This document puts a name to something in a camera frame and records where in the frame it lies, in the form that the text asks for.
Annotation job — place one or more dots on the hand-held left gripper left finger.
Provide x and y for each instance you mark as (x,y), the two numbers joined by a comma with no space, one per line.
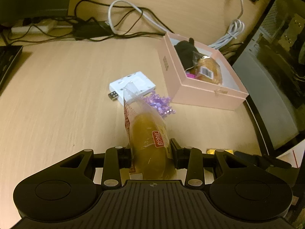
(125,158)

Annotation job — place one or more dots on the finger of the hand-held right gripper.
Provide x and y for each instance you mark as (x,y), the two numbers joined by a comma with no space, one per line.
(269,162)

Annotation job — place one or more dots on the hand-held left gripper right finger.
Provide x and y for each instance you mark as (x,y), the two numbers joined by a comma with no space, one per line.
(177,156)

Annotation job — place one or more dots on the bread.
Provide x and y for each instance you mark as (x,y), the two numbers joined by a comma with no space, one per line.
(147,143)
(212,69)

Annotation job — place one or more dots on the pink cardboard box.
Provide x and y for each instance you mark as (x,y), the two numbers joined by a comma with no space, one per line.
(202,97)

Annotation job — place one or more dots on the pink plastic toy basket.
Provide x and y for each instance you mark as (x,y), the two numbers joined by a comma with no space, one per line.
(191,76)

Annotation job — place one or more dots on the black plush toy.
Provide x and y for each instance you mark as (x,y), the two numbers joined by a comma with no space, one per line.
(187,50)

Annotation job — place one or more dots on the white paper with red line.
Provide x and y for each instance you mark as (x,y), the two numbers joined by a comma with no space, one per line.
(299,157)

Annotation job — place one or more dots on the yellow packet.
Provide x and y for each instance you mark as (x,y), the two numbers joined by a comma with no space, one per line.
(227,151)

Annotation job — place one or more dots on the purple ribbon bow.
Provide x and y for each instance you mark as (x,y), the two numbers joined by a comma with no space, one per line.
(158,105)

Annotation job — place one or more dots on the glass-sided computer case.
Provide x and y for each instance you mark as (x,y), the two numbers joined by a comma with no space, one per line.
(262,88)

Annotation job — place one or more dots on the white flat box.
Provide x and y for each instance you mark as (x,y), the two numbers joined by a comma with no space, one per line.
(140,81)

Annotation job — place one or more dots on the black flat device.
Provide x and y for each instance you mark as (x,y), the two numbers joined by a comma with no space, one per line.
(8,59)

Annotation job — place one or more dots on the white power strip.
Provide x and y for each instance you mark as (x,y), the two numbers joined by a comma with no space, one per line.
(31,28)

